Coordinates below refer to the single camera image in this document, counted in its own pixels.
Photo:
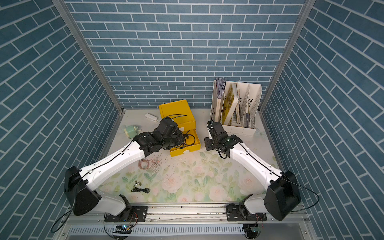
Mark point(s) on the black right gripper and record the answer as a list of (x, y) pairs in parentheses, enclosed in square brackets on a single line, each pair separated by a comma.
[(207, 140)]

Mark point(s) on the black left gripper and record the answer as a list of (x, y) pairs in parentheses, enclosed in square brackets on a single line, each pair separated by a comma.
[(180, 138)]

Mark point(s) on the black wired earphones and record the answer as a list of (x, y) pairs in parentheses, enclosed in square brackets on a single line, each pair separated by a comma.
[(189, 140), (137, 188)]

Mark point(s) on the yellow plastic drawer cabinet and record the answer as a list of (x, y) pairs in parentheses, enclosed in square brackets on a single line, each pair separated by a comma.
[(181, 114)]

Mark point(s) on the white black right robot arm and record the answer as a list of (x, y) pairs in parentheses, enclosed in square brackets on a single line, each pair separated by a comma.
[(282, 189)]

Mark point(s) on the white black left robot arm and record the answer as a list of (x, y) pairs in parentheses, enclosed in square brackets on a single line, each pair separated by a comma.
[(81, 185)]

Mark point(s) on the white stapler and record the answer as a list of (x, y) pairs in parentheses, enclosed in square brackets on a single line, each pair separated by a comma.
[(151, 117)]

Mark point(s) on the green manual pencil sharpener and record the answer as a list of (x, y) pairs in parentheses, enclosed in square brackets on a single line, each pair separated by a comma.
[(131, 131)]

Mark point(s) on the white file organizer rack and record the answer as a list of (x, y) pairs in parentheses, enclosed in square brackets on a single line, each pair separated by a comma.
[(244, 118)]

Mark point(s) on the yellow cover book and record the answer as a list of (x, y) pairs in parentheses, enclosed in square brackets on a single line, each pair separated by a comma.
[(230, 103)]

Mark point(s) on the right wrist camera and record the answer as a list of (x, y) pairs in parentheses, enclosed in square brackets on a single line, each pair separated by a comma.
[(210, 128)]

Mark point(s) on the pink wired earphones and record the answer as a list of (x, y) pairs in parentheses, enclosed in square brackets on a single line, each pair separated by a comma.
[(150, 163)]

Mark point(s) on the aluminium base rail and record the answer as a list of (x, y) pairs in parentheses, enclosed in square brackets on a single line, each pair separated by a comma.
[(189, 222)]

